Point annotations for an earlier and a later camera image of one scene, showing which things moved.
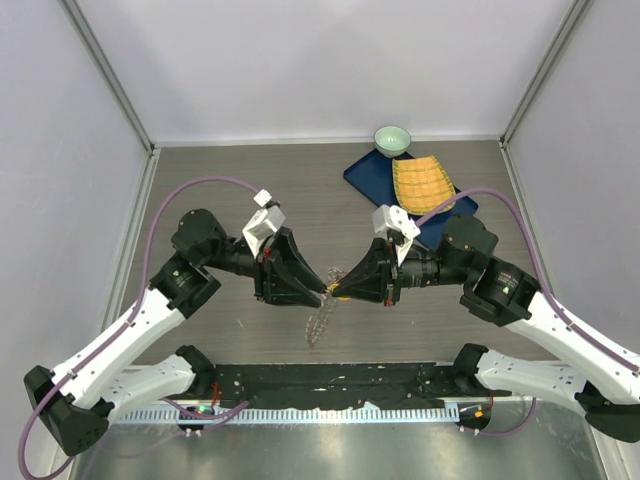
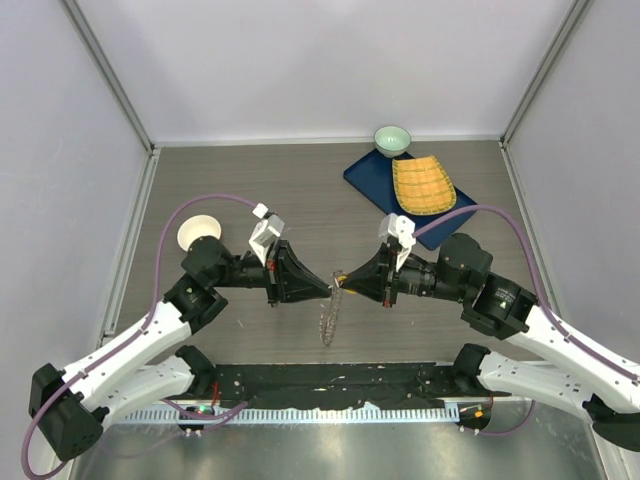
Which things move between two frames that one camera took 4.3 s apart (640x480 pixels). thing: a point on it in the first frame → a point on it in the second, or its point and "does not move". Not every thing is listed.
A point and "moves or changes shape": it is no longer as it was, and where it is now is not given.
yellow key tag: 341,299 moves or changes shape
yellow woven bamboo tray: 422,184 does not move
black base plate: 322,386 does not move
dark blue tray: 372,179 does not move
